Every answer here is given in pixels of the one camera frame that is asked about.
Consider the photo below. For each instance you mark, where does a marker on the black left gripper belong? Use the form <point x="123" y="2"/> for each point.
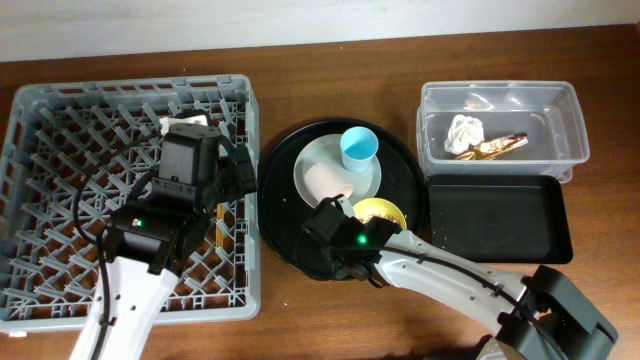
<point x="239" y="170"/>

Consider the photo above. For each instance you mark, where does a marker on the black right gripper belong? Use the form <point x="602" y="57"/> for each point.
<point x="320" y="220"/>

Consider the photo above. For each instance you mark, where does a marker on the yellow bowl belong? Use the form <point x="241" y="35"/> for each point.
<point x="380" y="205"/>

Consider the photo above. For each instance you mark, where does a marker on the wooden chopstick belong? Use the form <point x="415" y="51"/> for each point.
<point x="219" y="233"/>

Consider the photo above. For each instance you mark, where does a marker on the white napkin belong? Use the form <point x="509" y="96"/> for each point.
<point x="464" y="133"/>

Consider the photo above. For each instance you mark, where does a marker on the brown gold coffee sachet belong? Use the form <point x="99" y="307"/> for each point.
<point x="494" y="148"/>

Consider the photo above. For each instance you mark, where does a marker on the food scraps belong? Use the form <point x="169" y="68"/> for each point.
<point x="368" y="217"/>

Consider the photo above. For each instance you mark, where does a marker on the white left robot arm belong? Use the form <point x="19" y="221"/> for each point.
<point x="144" y="247"/>

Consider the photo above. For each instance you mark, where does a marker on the grey dishwasher rack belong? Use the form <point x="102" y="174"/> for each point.
<point x="72" y="152"/>

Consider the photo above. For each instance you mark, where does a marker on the pink cup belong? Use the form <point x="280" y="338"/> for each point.
<point x="322" y="181"/>

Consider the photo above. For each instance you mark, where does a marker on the black round tray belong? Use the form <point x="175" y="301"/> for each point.
<point x="282" y="211"/>

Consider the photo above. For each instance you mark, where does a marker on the white plate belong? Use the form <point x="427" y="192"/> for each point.
<point x="326" y="149"/>

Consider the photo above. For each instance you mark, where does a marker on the light blue cup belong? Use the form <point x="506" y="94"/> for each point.
<point x="358" y="146"/>

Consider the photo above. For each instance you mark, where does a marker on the black rectangular tray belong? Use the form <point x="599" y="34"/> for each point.
<point x="500" y="218"/>

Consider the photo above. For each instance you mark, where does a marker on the clear plastic bin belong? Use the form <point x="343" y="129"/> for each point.
<point x="548" y="112"/>

